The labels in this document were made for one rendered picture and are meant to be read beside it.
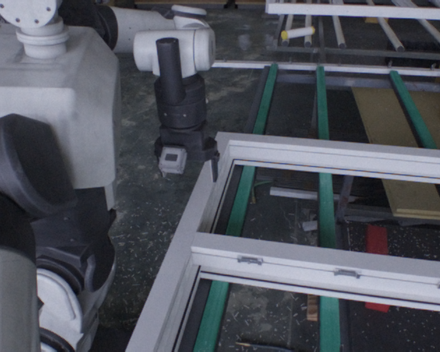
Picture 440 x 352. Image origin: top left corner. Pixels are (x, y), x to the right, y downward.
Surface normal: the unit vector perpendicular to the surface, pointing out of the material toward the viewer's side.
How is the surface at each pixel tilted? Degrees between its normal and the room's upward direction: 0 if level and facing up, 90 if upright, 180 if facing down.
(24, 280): 72
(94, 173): 94
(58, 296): 90
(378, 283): 90
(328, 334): 0
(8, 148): 46
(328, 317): 0
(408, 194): 0
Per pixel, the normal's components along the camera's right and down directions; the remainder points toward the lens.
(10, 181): 0.18, 0.27
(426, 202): -0.04, -0.80
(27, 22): 0.17, 0.64
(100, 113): 0.88, -0.11
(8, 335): 0.79, -0.55
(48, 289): -0.26, 0.59
